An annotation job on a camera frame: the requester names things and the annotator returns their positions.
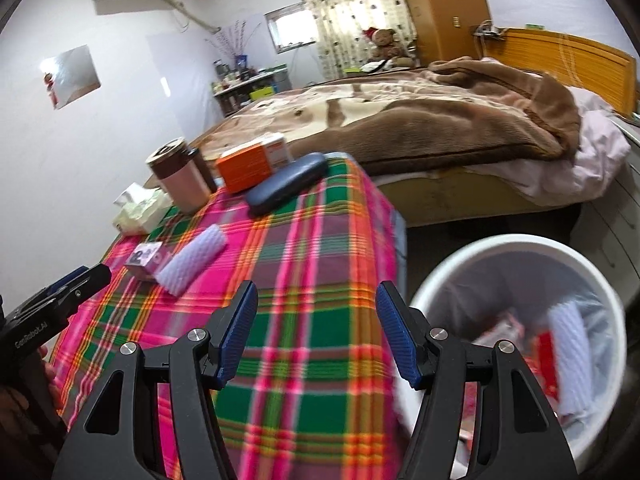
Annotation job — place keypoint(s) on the cluttered shelf unit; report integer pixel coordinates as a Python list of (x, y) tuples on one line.
[(250, 92)]

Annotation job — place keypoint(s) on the brown fleece blanket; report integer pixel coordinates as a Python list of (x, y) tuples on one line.
[(400, 110)]

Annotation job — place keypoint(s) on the bed frame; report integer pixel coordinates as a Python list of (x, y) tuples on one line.
[(475, 200)]

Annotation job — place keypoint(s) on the brown lidded mug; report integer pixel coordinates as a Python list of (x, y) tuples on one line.
[(180, 180)]

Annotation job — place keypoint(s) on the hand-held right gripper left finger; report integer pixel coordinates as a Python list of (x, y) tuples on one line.
[(240, 330)]

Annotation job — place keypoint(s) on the plaid tablecloth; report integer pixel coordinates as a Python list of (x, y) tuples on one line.
[(300, 270)]

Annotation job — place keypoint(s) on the decorative dry branches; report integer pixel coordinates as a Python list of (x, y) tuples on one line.
[(235, 40)]

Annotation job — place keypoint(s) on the small window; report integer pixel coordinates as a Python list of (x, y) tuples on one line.
[(290, 30)]

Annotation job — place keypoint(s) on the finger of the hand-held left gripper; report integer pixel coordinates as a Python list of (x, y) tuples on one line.
[(67, 278), (85, 285)]

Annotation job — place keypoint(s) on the reflective wall sheet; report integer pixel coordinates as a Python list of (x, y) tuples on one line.
[(70, 77)]

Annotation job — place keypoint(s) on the orange wooden wardrobe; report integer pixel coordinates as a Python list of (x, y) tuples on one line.
[(440, 10)]

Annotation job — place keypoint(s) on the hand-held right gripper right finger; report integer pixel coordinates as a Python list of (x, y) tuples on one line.
[(395, 340)]

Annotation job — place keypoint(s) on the pink bed sheet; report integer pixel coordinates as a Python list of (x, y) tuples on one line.
[(595, 150)]

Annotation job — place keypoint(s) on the dark blue glasses case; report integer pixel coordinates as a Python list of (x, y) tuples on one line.
[(285, 185)]

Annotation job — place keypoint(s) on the small purple printed box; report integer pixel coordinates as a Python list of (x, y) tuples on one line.
[(142, 257)]

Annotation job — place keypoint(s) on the pale tissue pack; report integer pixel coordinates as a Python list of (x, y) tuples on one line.
[(140, 210)]

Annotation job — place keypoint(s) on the white plastic bin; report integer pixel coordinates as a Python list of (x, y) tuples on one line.
[(500, 260)]

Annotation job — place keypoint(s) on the brown teddy bear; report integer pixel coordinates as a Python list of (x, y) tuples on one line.
[(385, 45)]

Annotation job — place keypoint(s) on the orange cardboard box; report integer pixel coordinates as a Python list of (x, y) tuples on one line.
[(250, 165)]

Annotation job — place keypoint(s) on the red snack packet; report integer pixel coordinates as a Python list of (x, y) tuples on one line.
[(542, 365)]

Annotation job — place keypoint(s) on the white foam net sleeve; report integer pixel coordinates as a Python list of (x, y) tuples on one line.
[(192, 260), (572, 350)]

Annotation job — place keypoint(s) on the floral curtain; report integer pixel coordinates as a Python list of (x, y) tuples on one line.
[(340, 10)]

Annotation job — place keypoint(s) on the orange wooden headboard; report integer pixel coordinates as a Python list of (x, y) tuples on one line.
[(565, 55)]

